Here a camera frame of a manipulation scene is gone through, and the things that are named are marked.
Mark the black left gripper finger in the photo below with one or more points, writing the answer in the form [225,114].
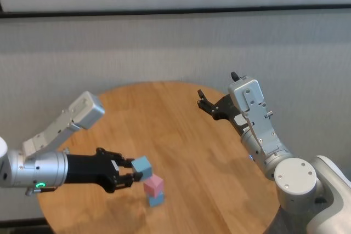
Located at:
[118,158]
[129,180]

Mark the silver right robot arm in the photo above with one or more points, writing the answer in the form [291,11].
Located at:
[296,176]

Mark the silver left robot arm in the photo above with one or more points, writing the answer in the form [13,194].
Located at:
[35,168]

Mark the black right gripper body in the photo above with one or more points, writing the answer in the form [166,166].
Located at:
[227,109]

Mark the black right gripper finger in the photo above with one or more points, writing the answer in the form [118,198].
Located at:
[235,77]
[208,106]

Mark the pink wooden cube block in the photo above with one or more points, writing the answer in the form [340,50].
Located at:
[153,186]

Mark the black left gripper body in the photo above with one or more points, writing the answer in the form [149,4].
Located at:
[90,169]

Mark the blue wooden cube block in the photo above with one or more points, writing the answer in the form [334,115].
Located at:
[142,165]
[157,200]

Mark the black wall rail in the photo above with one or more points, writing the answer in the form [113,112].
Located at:
[175,11]

